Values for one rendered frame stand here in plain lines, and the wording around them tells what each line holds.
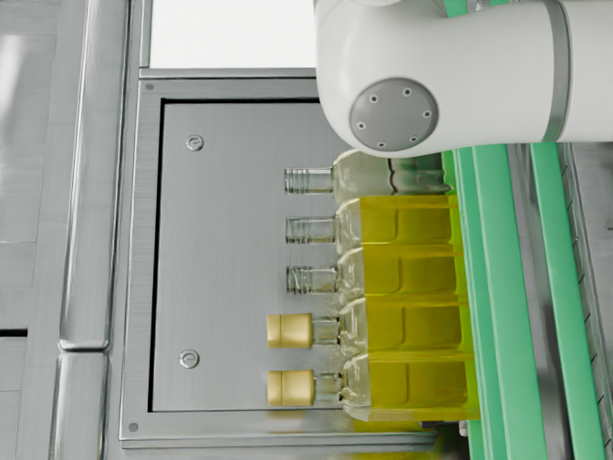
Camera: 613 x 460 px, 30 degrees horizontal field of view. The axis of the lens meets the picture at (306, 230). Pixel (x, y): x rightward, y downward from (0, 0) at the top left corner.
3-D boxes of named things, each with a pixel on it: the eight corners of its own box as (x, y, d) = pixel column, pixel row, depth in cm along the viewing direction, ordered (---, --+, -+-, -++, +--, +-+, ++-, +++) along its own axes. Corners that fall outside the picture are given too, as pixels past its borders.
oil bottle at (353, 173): (520, 171, 126) (327, 172, 126) (530, 142, 122) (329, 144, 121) (526, 214, 124) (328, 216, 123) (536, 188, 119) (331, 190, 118)
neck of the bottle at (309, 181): (327, 176, 124) (284, 176, 124) (329, 162, 121) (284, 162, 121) (328, 200, 122) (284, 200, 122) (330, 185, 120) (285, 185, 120)
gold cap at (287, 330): (310, 321, 116) (266, 322, 116) (311, 307, 113) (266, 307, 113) (311, 354, 114) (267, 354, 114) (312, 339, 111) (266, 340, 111)
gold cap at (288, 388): (312, 391, 113) (267, 392, 113) (312, 361, 111) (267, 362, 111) (313, 413, 110) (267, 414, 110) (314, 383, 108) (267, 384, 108)
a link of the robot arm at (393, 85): (558, 180, 76) (317, 182, 76) (524, 72, 86) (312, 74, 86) (582, 54, 70) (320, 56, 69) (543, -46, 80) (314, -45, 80)
